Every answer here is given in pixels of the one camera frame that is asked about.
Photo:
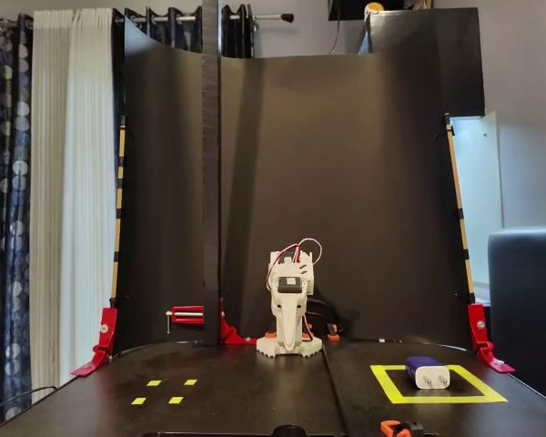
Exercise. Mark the red pole base bracket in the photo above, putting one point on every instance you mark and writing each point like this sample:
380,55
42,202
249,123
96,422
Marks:
234,337

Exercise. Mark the white curtain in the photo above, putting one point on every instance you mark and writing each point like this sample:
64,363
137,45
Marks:
73,182

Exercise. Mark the blue white USB charger block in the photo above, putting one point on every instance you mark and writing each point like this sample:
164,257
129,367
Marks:
432,378

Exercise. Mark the small orange black clamp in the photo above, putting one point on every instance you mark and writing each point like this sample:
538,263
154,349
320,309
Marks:
332,334
269,336

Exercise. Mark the red backdrop corner bracket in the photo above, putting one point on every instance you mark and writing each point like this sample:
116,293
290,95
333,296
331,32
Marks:
107,328
480,328

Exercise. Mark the dark blue patterned curtain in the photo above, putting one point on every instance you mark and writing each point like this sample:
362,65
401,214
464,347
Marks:
11,182

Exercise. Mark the silver curtain rod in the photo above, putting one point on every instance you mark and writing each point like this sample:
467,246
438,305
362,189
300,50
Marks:
268,17

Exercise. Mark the yellow round object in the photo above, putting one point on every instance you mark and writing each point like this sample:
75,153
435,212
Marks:
374,9

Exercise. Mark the black curved backdrop board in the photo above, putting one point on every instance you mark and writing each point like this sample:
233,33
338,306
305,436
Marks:
368,205

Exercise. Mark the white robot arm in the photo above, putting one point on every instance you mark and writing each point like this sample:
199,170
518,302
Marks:
277,266

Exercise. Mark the dark grommet curtain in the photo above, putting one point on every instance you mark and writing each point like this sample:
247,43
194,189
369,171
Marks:
182,32

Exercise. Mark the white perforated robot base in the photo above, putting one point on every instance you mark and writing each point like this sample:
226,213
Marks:
266,349

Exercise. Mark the yellow tape square outline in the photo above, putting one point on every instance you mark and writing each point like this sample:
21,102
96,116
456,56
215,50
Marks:
459,399

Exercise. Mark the black vertical camera pole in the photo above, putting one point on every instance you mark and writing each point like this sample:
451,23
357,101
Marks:
211,182

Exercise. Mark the red screw clamp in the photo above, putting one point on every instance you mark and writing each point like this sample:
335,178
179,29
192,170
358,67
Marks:
186,317

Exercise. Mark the white cabinet door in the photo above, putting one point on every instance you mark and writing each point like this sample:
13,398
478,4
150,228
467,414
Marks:
480,191

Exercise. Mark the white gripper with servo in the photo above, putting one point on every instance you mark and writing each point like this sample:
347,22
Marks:
289,310

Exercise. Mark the yellow black striped stick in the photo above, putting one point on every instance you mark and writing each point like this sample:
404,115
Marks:
459,205
119,205

